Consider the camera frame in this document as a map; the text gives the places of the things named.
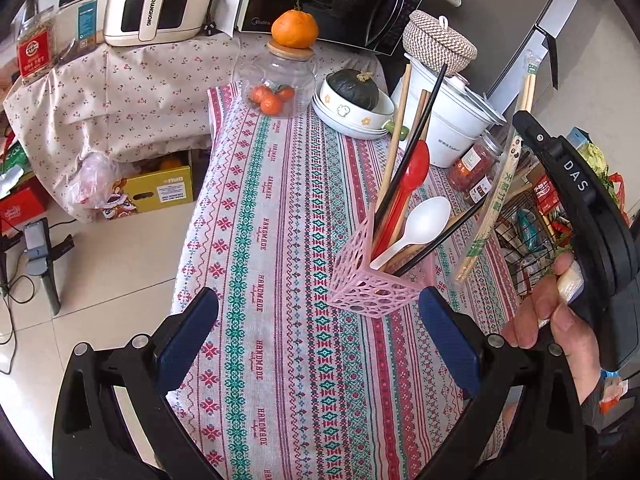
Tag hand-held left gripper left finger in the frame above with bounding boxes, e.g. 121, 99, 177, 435
52, 287, 226, 480

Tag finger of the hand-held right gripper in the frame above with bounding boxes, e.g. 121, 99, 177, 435
512, 110, 570, 172

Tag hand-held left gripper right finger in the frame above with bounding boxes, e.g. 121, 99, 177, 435
415, 287, 586, 480

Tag pink perforated utensil basket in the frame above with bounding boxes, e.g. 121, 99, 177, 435
327, 200, 436, 318

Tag plastic-wrapped disposable chopsticks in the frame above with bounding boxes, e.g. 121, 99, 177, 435
452, 52, 543, 283

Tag wooden chopstick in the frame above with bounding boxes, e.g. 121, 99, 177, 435
387, 215, 463, 266
390, 63, 413, 166
409, 89, 431, 148

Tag black chopstick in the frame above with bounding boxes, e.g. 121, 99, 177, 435
397, 202, 486, 276
374, 62, 448, 223

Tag white plastic spoon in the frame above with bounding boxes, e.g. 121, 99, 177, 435
370, 196, 452, 271

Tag red plastic spoon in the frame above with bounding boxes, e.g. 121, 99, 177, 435
382, 141, 431, 261

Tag person's right hand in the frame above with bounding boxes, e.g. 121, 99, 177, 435
501, 251, 602, 411

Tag red snack packet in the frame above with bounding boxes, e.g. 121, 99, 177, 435
532, 175, 571, 216

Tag pale green leafy vegetable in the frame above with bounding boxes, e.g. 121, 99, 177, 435
580, 142, 623, 196

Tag jar of red goji berries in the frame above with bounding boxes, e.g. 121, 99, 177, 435
446, 132, 503, 206

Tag teal snack packet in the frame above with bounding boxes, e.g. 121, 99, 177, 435
515, 210, 541, 246

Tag white rice cooker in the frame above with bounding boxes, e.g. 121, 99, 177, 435
390, 62, 508, 168

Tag grey refrigerator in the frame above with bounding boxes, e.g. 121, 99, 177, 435
415, 0, 593, 111

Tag woven lidded basket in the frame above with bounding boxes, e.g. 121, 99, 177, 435
402, 10, 478, 78

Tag red green patterned tablecloth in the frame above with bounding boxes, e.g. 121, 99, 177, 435
170, 82, 521, 480

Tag yellow cardboard box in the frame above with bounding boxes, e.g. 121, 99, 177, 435
120, 165, 196, 216

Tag phone on grey stand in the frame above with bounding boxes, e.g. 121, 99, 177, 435
20, 217, 76, 317

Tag clear plastic bag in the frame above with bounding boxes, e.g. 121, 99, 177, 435
72, 152, 126, 221

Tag white flower-print dish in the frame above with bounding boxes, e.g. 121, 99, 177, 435
312, 72, 396, 128

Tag dark green pumpkin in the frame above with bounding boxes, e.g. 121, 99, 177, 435
327, 70, 381, 111

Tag red cardboard box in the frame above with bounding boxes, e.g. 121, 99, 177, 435
0, 180, 51, 233

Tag black microwave oven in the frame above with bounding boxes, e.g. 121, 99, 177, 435
235, 0, 426, 56

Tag large orange with stem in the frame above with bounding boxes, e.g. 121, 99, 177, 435
272, 7, 319, 48

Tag glass jar with wooden lid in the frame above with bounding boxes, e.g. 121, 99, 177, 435
240, 42, 318, 118

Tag clear container with red label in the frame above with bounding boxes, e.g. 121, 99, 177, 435
17, 7, 57, 85

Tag clear container with blue label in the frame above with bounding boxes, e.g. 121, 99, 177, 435
56, 0, 101, 58

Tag white air fryer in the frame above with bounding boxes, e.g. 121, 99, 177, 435
102, 0, 221, 46

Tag black wire rack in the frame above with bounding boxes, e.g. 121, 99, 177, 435
492, 192, 576, 306

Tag white dish with green handle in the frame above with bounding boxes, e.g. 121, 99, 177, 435
315, 95, 411, 141

